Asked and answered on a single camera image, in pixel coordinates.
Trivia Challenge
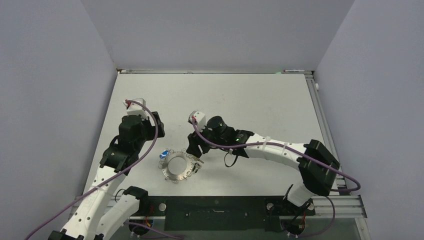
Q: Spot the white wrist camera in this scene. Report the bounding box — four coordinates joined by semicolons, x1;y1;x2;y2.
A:
188;110;207;130
123;99;149;120

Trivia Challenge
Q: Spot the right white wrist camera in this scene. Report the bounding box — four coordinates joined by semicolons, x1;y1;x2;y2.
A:
188;110;207;130

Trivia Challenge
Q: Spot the aluminium frame rail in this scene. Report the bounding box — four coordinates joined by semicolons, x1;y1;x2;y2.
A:
304;71;367;219

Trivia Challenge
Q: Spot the purple cable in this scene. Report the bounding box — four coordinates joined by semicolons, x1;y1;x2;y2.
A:
24;99;186;240
190;118;362;238

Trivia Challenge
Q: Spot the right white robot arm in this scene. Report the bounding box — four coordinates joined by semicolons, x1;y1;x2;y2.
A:
187;112;340;214

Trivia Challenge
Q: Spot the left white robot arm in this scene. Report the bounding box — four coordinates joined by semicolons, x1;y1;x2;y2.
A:
48;111;165;240

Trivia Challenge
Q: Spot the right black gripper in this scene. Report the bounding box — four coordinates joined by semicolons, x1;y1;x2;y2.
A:
188;121;227;156

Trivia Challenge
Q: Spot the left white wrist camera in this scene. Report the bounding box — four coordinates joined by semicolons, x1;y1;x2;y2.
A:
123;99;149;120

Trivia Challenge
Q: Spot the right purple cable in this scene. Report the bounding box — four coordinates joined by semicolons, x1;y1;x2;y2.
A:
190;118;362;238

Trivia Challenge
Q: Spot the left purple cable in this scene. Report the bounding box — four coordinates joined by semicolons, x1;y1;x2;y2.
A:
24;99;186;240

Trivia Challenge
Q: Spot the blue key tag on disc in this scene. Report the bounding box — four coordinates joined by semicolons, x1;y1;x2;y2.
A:
159;150;170;159

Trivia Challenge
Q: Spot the perforated metal keyring disc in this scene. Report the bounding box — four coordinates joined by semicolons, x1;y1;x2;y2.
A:
158;148;194;184

